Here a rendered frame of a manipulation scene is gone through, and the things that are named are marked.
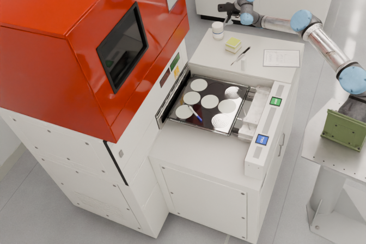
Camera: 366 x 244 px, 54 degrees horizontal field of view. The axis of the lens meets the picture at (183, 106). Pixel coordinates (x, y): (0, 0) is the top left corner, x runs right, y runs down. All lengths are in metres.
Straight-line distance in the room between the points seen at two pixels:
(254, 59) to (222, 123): 0.47
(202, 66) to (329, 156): 0.87
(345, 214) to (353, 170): 0.82
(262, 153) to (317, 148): 0.34
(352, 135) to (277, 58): 0.62
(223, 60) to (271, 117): 0.51
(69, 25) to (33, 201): 2.14
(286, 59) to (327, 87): 1.27
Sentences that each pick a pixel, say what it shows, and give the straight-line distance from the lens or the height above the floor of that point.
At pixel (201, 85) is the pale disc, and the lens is 2.17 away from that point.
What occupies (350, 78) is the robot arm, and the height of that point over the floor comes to 1.22.
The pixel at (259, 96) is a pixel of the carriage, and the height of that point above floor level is 0.88.
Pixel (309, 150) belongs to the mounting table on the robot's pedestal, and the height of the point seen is 0.82.
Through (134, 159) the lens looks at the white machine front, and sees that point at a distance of 1.88.
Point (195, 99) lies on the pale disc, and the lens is 2.09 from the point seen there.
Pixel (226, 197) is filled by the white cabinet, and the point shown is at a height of 0.62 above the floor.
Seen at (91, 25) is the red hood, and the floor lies 1.76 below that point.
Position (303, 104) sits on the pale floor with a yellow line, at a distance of 3.27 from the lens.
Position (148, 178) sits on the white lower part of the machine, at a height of 0.66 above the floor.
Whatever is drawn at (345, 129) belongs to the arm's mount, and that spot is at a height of 0.94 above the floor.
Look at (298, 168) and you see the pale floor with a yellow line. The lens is 2.89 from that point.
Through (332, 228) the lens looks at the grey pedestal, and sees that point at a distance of 2.70.
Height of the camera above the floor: 2.46
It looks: 49 degrees down
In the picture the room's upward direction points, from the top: 12 degrees counter-clockwise
